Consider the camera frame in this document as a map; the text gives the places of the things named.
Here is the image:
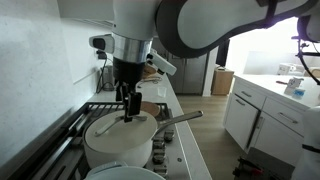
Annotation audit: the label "white countertop appliance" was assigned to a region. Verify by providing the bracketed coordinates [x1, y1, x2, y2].
[276, 62, 308, 76]

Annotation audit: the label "stainless steel refrigerator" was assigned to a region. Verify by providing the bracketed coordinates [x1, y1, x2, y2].
[166, 49, 209, 95]

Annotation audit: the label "black kettle power cord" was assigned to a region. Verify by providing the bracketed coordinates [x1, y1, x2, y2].
[95, 58, 115, 94]

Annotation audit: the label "steel stove knob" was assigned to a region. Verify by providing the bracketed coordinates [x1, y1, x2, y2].
[152, 139, 166, 150]
[153, 164, 168, 178]
[151, 149, 166, 164]
[163, 129, 175, 141]

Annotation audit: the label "black wall plug adapter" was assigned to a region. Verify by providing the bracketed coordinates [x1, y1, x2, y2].
[95, 49, 108, 60]

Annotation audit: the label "black camera stand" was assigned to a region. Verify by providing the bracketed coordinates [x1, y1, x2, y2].
[290, 34, 320, 58]

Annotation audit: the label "black red floor equipment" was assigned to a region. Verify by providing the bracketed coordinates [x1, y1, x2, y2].
[232, 156, 265, 180]

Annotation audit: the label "coiled black counter cable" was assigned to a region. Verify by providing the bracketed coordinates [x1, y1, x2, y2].
[139, 75, 163, 88]

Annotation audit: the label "steel electric kettle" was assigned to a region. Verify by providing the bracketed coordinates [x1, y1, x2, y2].
[100, 65, 116, 91]

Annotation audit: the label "white saucepan long steel handle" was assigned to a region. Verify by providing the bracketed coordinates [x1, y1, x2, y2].
[82, 110, 204, 169]

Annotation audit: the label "clear plastic cup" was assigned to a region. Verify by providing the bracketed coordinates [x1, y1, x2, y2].
[156, 86, 167, 98]

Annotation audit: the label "blue white packet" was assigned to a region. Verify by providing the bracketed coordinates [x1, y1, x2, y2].
[292, 86, 306, 100]

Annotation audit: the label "white kitchen island cabinet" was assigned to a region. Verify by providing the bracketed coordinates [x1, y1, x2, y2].
[223, 73, 320, 168]

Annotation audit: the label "round cork trivet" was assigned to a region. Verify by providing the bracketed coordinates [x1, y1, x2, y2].
[139, 101, 162, 118]

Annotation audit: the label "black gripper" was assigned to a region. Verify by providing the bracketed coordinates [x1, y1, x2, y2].
[112, 57, 146, 124]

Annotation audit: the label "white upper wall cabinets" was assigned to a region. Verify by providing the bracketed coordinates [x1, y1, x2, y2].
[55, 0, 116, 29]

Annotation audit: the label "black monitor screen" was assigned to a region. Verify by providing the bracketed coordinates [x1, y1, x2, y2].
[215, 39, 231, 68]

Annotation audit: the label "white bowl rim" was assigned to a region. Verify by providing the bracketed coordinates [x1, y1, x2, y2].
[84, 161, 166, 180]

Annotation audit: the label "steel gas cooktop black grates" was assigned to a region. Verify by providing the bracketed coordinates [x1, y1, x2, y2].
[6, 101, 192, 180]

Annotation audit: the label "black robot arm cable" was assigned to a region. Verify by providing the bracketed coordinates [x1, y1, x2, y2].
[295, 39, 320, 86]

